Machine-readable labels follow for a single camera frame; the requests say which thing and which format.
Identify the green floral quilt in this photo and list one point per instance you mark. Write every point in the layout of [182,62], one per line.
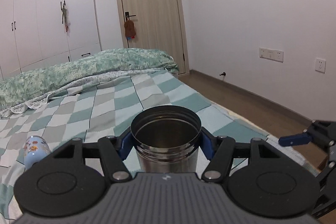
[32,89]

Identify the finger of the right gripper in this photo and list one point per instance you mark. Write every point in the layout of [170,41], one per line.
[294,140]

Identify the brown plush on door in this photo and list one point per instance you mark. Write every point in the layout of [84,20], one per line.
[130,31]

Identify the white single wall socket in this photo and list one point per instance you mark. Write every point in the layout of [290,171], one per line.
[320,65]

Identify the white wardrobe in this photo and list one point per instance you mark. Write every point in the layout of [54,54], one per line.
[33,36]

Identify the black door handle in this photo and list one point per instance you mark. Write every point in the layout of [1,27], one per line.
[128,16]

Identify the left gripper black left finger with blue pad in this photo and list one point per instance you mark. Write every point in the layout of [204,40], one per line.
[73,178]

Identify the stainless steel cup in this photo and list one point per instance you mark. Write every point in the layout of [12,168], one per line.
[166,139]

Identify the wooden door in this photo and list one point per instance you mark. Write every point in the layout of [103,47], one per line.
[159,24]

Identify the white wall outlet panel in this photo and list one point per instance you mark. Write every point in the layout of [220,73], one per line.
[275,55]

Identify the checkered green bed sheet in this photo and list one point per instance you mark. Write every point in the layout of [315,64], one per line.
[107,109]

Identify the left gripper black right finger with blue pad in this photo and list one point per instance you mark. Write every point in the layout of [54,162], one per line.
[259,178]

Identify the hanging ornament on wardrobe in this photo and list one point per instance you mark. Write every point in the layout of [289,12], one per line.
[64,11]

